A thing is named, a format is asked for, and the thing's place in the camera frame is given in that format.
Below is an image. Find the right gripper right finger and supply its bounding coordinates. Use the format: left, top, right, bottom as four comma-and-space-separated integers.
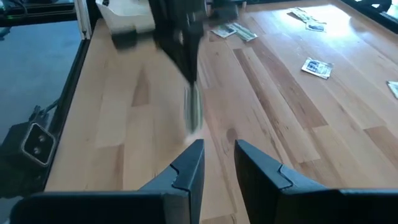
234, 139, 398, 224

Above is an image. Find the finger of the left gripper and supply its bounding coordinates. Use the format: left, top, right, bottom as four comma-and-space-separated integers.
160, 39, 193, 84
183, 33, 200, 85

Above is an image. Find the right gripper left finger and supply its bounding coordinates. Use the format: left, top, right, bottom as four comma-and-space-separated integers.
8, 138, 206, 224

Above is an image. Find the green striped bandage packet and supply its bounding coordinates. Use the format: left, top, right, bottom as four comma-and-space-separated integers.
288, 6, 313, 23
230, 22, 259, 42
386, 80, 398, 100
183, 81, 205, 135

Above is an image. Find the grey plastic bin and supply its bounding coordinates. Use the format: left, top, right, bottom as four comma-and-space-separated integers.
95, 0, 156, 50

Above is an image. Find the black control box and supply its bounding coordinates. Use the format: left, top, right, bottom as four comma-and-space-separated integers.
0, 0, 78, 28

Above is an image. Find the aluminium frame post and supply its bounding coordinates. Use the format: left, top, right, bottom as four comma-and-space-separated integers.
73, 0, 93, 40

